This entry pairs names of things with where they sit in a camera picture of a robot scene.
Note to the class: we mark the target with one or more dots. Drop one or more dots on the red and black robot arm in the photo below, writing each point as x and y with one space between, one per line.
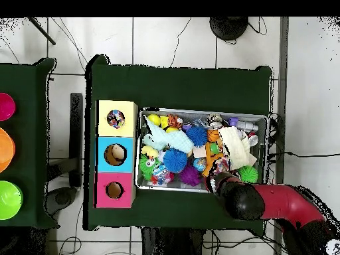
287 202

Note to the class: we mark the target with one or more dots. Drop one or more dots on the shallow clear mesh bin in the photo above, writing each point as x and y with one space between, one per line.
186 114

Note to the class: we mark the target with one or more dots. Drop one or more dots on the wooden box with three holes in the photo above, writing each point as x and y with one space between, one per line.
127 127

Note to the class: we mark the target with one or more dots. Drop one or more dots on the light blue waffle cloth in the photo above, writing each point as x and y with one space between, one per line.
175 140

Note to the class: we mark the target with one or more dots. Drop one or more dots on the orange tiger plush toy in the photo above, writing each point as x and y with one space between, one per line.
174 121

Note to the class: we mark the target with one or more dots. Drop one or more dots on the blue spiky rubber ball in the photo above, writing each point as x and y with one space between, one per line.
175 160
197 136

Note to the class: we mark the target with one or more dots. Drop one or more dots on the yellow smooth ball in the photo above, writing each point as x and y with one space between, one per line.
154 119

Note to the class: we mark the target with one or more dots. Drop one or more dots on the green spiky monster toy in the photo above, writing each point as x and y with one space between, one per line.
146 168

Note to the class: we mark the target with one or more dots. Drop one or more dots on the globe print ball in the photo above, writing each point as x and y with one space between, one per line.
199 164

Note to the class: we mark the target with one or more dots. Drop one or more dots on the purple knobbly ball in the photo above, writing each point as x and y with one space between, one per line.
190 175

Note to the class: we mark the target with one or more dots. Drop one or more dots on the orange plastic building block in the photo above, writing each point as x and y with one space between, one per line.
209 162

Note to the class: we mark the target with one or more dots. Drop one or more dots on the dark green table cloth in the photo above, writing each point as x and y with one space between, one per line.
172 87
29 79

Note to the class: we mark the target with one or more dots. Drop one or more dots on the cream waffle cloth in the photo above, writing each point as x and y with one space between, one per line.
236 146

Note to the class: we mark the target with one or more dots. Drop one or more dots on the green spiky rubber ball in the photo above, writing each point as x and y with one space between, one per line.
249 174

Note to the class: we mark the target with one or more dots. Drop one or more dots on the black upright panel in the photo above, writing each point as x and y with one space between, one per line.
76 138

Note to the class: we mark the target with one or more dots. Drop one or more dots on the grey stand base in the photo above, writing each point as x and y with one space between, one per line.
61 199

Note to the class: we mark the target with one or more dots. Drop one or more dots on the black round stand base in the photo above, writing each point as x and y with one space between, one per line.
228 28

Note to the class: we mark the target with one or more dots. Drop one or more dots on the orange plastic bowl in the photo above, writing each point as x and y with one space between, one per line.
5 150

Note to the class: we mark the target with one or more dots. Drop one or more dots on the pink plastic bowl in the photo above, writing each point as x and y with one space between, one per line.
6 106

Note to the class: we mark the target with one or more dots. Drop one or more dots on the black pole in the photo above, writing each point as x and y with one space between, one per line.
42 32

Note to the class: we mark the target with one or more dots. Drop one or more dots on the green plastic bowl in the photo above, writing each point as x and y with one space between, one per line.
9 200

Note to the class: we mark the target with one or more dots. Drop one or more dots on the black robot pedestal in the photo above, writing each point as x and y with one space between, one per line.
172 244

